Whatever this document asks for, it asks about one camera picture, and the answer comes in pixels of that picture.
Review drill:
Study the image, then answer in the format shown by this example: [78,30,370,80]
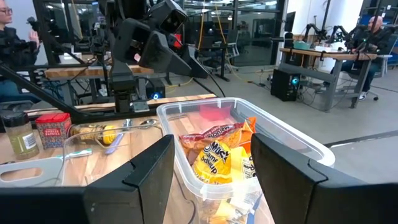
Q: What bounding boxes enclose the yellow ramen packet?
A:
[192,139,259,185]

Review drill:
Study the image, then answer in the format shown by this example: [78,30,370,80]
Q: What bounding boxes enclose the purple handle spoon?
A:
[104,119,134,156]

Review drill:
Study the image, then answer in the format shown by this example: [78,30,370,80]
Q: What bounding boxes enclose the yellow hanging cable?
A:
[214,2,229,47]
[197,6,206,52]

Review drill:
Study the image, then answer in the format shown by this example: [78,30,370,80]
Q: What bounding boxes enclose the person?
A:
[0,0,41,105]
[323,15,398,100]

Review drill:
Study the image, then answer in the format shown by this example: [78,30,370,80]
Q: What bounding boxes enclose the grey plastic bin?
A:
[0,157,65,189]

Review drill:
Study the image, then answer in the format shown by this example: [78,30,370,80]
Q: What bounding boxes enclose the orange ramen packet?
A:
[239,116,258,156]

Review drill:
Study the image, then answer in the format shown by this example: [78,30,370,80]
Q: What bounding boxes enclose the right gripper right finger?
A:
[250,133,398,224]

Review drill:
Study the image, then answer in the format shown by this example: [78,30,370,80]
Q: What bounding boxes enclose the brown bottle yellow cap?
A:
[68,123,117,146]

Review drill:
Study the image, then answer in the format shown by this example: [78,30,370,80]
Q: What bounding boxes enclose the black lid green spice jar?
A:
[1,110,40,161]

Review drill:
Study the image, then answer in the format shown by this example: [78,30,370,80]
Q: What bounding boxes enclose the wooden desk grey legs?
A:
[279,46,379,113]

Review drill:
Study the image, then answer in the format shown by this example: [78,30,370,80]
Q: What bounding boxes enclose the black aluminium table frame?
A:
[0,62,218,124]

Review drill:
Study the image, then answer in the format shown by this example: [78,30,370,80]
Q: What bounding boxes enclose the pink plastic bowl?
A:
[198,104,233,122]

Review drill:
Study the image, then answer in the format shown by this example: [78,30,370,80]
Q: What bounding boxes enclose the teal box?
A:
[293,40,312,50]

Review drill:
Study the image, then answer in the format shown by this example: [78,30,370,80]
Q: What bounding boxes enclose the clear acrylic organizer bin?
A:
[62,123,200,224]

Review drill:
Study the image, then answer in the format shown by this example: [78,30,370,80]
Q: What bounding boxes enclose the red ramen packet silver back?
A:
[179,122,248,156]

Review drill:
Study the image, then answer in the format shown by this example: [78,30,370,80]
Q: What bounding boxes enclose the wooden background table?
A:
[44,63,156,80]

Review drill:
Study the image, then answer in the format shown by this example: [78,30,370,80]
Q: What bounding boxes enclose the frosted clear storage bin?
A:
[156,96,336,224]

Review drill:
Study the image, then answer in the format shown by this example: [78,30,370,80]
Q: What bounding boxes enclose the black rig frame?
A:
[32,0,113,66]

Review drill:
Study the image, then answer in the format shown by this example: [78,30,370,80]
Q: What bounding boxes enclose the black computer tower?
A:
[270,68,302,103]
[145,77,167,101]

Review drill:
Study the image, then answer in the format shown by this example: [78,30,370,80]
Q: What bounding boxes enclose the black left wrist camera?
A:
[148,0,189,35]

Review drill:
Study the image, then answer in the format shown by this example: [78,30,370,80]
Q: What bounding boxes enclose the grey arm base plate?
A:
[132,100,150,113]

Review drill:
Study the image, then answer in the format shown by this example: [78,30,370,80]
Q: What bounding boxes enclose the red lid patterned spice tin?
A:
[34,112,73,150]

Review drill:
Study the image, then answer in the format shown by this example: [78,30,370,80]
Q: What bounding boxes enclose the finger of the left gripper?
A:
[139,30,193,77]
[182,45,210,79]

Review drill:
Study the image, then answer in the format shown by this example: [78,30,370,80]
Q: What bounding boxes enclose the black framed glass partition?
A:
[183,0,287,68]

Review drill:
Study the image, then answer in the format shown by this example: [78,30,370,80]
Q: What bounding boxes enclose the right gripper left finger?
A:
[0,134,175,224]

